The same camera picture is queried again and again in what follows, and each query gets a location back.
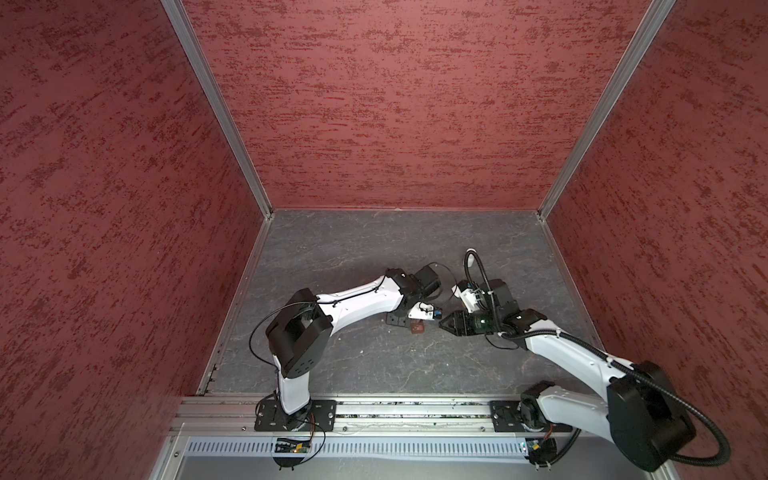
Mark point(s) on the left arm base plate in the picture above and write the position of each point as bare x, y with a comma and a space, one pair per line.
318, 415

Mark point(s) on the aluminium front rail frame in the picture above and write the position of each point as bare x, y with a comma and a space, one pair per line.
356, 416

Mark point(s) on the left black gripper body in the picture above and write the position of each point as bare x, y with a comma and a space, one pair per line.
398, 317

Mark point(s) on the white slotted cable duct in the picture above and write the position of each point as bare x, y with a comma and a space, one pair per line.
503, 450

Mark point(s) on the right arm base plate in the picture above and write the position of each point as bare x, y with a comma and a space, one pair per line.
506, 418

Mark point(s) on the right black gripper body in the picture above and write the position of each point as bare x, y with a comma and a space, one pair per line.
477, 322

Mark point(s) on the aluminium corner post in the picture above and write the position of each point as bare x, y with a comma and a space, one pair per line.
188, 39
645, 33

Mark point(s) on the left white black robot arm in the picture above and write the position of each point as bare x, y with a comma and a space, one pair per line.
299, 332

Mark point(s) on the right aluminium corner post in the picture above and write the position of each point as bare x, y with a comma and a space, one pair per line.
645, 33

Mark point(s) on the brown pill organizer strip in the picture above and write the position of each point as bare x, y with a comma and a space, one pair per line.
417, 327

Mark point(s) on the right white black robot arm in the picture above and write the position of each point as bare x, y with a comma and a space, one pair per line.
628, 404

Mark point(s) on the left aluminium corner post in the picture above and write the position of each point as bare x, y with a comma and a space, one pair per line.
188, 39

